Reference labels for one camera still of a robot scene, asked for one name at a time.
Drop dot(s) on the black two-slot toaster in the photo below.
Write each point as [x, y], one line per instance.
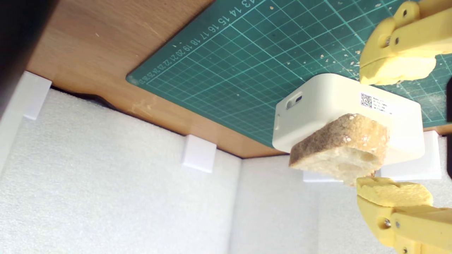
[21, 35]

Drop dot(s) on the brown bread slice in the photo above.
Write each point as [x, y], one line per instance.
[339, 148]

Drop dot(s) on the green cutting mat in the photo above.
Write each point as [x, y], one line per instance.
[247, 63]

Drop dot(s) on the white wall clip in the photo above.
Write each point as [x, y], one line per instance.
[199, 153]
[37, 95]

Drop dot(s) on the white plastic block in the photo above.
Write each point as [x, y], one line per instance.
[325, 95]

